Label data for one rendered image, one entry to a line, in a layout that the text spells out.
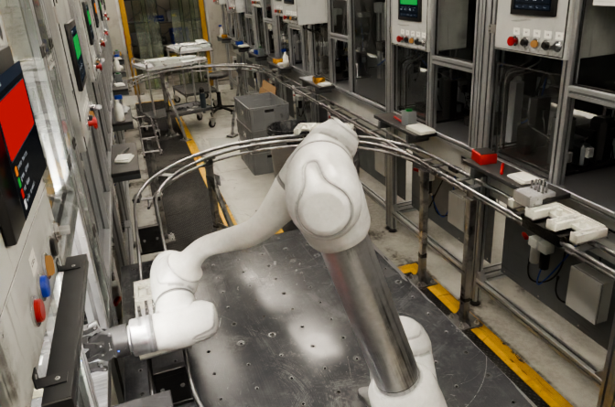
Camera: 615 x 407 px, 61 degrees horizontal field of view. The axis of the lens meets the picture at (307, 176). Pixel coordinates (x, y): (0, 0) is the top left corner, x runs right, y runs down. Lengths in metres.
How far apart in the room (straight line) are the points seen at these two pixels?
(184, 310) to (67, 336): 0.58
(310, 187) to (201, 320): 0.57
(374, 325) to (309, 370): 0.63
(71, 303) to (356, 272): 0.49
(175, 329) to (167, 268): 0.17
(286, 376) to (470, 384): 0.53
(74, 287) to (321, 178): 0.43
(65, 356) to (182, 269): 0.68
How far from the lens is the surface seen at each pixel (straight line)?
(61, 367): 0.75
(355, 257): 0.99
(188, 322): 1.33
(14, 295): 0.69
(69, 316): 0.83
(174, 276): 1.40
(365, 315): 1.07
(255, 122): 4.91
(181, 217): 4.36
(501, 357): 2.83
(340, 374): 1.66
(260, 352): 1.76
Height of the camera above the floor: 1.80
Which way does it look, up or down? 21 degrees down
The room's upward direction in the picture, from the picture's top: 3 degrees counter-clockwise
